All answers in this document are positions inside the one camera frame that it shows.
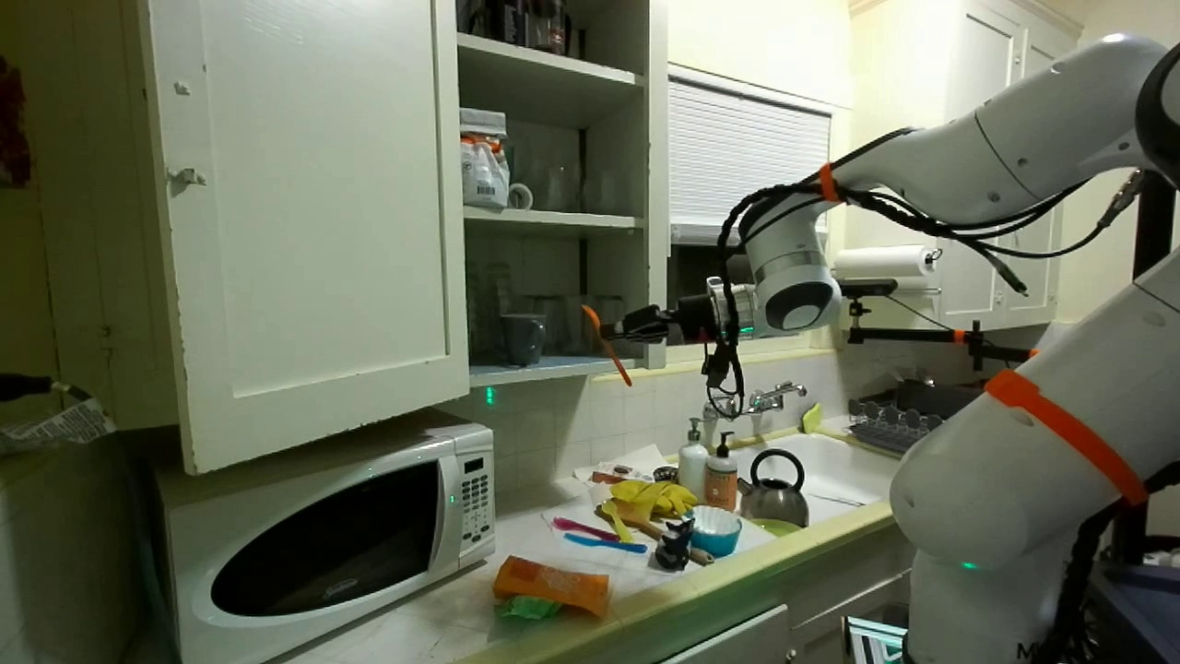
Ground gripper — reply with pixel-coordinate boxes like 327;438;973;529
604;293;720;347

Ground wooden spoon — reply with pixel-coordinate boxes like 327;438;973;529
594;503;716;566

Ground yellow spoon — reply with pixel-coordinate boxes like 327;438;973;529
599;500;636;544

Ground pink spoon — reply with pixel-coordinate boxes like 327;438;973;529
551;516;621;544

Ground blue spoon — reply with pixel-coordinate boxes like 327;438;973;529
562;531;649;555

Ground white base cabinet door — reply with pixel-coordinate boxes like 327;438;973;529
790;570;915;664

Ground white corner cabinet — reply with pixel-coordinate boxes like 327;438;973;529
843;0;1081;332

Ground cream cabinet door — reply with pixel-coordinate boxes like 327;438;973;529
138;0;472;477

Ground row of drinking glasses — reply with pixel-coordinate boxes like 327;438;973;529
512;124;639;216
466;263;630;362

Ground grey mug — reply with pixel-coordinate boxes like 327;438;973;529
500;314;548;368

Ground white paper sheet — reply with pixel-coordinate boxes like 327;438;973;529
572;444;675;491

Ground silver tap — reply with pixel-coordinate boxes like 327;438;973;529
705;380;809;421

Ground white soap bottle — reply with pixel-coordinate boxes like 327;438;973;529
678;417;710;500

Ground yellow rubber gloves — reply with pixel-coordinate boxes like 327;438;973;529
608;479;700;520

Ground orange soap bottle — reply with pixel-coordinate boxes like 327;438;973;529
704;431;740;514

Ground white window blind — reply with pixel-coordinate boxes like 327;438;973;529
668;77;833;246

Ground silver kettle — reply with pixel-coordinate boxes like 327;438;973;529
737;448;811;529

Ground blue bowl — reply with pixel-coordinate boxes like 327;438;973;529
686;504;743;559

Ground black figurine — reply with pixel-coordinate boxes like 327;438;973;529
654;517;695;572

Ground white and orange bag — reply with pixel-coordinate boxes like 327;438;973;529
459;108;511;211

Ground white sink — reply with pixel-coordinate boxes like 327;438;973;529
736;428;910;528

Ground paper towel roll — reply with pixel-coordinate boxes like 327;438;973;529
832;243;941;280

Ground black dish rack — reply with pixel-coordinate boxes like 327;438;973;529
847;379;985;456

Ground orange packet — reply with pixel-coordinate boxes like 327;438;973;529
492;554;612;620

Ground green packet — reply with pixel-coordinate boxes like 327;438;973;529
495;595;564;622

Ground white drawer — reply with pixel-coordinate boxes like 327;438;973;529
662;603;793;664

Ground row of dark jars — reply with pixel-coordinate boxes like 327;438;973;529
457;0;574;58

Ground microwave door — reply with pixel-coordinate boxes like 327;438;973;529
187;450;464;664

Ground white microwave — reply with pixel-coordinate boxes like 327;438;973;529
150;420;498;664

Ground white paper tag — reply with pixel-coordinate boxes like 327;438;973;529
0;397;118;457

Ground cream wall cabinet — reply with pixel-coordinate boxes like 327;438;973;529
138;0;670;477

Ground camera on mount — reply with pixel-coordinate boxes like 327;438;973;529
834;277;1035;372

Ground black cable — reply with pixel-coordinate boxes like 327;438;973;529
0;373;94;404

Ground red wall decoration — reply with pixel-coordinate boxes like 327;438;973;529
0;53;34;191

